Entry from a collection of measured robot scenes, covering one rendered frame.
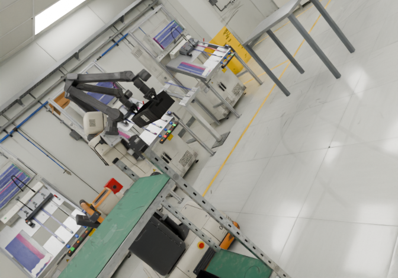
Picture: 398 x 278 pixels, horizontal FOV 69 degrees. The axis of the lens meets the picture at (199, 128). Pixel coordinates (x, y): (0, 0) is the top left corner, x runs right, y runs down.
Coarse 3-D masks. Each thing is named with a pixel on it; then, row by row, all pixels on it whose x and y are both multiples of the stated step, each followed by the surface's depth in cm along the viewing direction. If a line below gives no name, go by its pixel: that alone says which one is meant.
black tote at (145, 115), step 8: (160, 96) 197; (168, 96) 199; (144, 104) 246; (152, 104) 194; (160, 104) 196; (168, 104) 199; (144, 112) 204; (152, 112) 193; (160, 112) 196; (136, 120) 234; (144, 120) 221; (152, 120) 208
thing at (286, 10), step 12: (300, 0) 267; (312, 0) 279; (276, 12) 304; (288, 12) 257; (324, 12) 281; (264, 24) 304; (300, 24) 261; (336, 24) 287; (252, 36) 305; (312, 48) 269; (348, 48) 294; (324, 60) 272; (300, 72) 352; (336, 72) 274; (276, 84) 332
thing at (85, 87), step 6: (78, 84) 207; (84, 84) 213; (90, 84) 218; (84, 90) 214; (90, 90) 217; (96, 90) 221; (102, 90) 225; (108, 90) 229; (114, 90) 233; (114, 96) 238
